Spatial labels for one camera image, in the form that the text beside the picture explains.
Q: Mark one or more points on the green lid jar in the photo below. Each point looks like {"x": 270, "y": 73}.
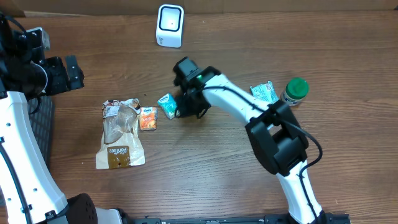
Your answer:
{"x": 295, "y": 91}

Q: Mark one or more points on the teal snack packet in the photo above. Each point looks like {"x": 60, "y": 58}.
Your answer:
{"x": 265, "y": 92}

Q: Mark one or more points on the grey plastic mesh basket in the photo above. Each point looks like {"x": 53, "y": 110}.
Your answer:
{"x": 42, "y": 126}

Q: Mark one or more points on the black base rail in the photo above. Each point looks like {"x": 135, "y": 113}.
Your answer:
{"x": 327, "y": 218}

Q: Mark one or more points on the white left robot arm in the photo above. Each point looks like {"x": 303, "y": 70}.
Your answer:
{"x": 30, "y": 192}

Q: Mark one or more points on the brown paper bread bag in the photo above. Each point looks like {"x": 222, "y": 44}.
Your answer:
{"x": 120, "y": 143}

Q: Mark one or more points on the small teal tissue packet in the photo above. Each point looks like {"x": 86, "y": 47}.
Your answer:
{"x": 168, "y": 105}

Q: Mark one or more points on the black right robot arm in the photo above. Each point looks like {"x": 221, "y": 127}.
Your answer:
{"x": 277, "y": 140}

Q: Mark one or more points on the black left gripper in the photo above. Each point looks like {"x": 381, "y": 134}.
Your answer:
{"x": 62, "y": 76}

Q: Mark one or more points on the white barcode scanner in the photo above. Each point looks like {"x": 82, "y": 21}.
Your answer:
{"x": 169, "y": 27}

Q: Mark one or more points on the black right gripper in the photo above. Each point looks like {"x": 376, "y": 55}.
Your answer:
{"x": 186, "y": 111}

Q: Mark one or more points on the orange tissue packet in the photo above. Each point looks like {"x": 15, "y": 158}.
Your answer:
{"x": 148, "y": 119}

